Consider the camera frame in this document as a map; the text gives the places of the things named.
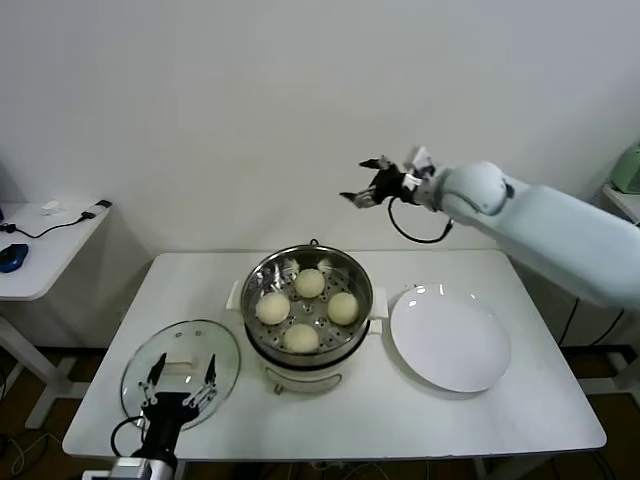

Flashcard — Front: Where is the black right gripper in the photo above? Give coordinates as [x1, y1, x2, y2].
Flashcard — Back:
[339, 155, 419, 209]

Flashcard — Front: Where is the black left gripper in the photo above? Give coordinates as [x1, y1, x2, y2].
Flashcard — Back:
[137, 352, 219, 451]

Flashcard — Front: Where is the oval glass pot lid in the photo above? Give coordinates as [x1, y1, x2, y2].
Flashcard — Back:
[119, 319, 242, 432]

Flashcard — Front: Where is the white steamed baozi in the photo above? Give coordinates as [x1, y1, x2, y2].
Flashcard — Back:
[293, 268, 326, 300]
[255, 292, 291, 326]
[283, 323, 320, 355]
[326, 292, 361, 326]

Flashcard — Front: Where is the perforated steel steamer basket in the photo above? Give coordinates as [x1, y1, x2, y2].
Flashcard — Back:
[239, 244, 374, 354]

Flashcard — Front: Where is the stainless steel steamer pot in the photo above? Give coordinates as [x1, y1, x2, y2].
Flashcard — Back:
[227, 281, 389, 396]

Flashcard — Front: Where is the round white plate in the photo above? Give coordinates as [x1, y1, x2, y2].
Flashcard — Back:
[389, 283, 512, 393]

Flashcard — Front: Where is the white side table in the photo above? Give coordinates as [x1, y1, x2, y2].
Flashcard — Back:
[0, 201, 112, 431]

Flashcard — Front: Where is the blue computer mouse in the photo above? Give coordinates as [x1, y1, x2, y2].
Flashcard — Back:
[0, 243, 29, 274]

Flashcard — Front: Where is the white desk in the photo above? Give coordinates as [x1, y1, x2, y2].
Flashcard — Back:
[577, 183, 640, 396]

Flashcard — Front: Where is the pale green appliance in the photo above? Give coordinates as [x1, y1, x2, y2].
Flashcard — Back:
[610, 142, 640, 196]

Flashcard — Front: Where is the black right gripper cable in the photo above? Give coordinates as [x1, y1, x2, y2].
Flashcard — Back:
[388, 197, 455, 245]

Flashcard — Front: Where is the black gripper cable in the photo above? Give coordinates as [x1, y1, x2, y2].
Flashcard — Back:
[388, 197, 455, 245]
[110, 415, 146, 457]

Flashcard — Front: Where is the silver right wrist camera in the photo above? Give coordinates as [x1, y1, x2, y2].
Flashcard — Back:
[402, 145, 436, 176]

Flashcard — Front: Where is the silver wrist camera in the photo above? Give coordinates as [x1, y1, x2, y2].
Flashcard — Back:
[402, 145, 436, 176]
[82, 455, 151, 480]

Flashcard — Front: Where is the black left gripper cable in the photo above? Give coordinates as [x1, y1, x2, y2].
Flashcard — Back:
[110, 415, 146, 457]

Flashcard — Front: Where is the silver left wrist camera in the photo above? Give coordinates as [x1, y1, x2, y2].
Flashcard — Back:
[82, 455, 151, 480]

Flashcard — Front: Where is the black cable with plug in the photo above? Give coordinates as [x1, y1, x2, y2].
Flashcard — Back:
[0, 199, 111, 240]

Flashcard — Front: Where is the black looping power cable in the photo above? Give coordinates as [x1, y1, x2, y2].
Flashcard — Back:
[558, 298, 627, 347]

